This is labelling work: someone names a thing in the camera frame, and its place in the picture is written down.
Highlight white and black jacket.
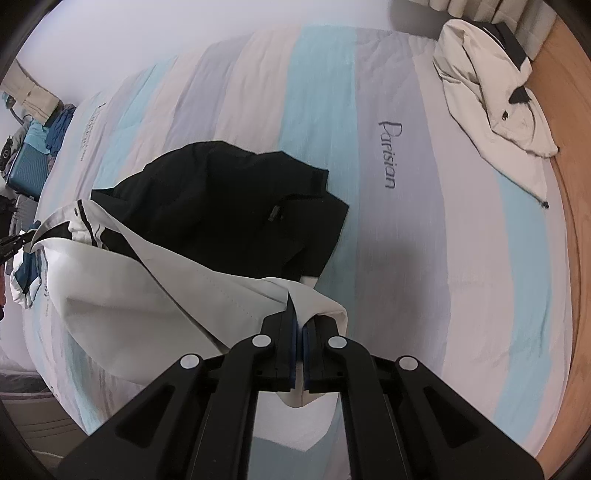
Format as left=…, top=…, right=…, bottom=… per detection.
left=32, top=141, right=359, bottom=434

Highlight blue crumpled clothes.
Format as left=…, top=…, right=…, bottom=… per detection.
left=46, top=104, right=76, bottom=157

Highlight person's left hand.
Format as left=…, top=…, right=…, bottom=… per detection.
left=0, top=266, right=6, bottom=321

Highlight blue and white folded garment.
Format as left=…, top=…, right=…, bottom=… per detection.
left=10, top=245, right=42, bottom=309

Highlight silver suitcase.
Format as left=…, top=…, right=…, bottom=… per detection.
left=9, top=194, right=38, bottom=235

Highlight teal suitcase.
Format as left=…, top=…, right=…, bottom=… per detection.
left=5, top=135, right=49, bottom=201

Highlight beige left curtain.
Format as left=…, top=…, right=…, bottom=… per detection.
left=1, top=60, right=63, bottom=126

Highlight beige curtain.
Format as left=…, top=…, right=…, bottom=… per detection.
left=414, top=0, right=557, bottom=60
left=1, top=60, right=63, bottom=126

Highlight striped bed sheet mattress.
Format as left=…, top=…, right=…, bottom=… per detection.
left=23, top=26, right=573, bottom=479

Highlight beige jacket near headboard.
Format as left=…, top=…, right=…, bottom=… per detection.
left=433, top=19, right=558, bottom=208

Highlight wooden headboard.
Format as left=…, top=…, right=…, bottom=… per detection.
left=529, top=19, right=590, bottom=478

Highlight beige right curtain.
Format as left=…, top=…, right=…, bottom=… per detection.
left=414, top=0, right=557, bottom=60

